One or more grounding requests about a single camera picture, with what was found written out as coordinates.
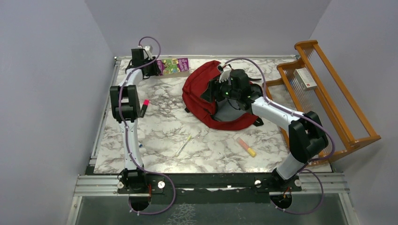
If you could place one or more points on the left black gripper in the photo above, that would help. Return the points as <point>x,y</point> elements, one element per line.
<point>154,71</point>

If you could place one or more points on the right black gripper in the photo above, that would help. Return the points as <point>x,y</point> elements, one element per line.
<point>210,91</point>

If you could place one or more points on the red backpack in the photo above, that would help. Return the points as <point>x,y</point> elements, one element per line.
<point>223,115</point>

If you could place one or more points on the purple green paperback book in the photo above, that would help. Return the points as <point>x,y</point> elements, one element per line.
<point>174,67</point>

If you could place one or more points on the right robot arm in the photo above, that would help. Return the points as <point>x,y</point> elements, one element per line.
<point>307,137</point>

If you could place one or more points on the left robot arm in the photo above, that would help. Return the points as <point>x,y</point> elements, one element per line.
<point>126,110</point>

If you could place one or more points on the pink black highlighter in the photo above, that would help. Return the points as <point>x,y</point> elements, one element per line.
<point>144,108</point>

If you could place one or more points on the white red small box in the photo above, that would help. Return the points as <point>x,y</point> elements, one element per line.
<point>305,79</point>

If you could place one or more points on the orange wooden rack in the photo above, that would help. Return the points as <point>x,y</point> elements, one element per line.
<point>330,99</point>

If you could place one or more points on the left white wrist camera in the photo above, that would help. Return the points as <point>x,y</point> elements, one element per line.
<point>147,51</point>

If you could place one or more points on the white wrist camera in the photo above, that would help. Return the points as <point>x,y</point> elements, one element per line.
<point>147,51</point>
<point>225,71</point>

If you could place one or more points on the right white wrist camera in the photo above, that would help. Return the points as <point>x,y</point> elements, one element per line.
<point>225,71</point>

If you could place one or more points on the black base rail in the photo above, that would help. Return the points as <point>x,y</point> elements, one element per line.
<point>194,188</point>

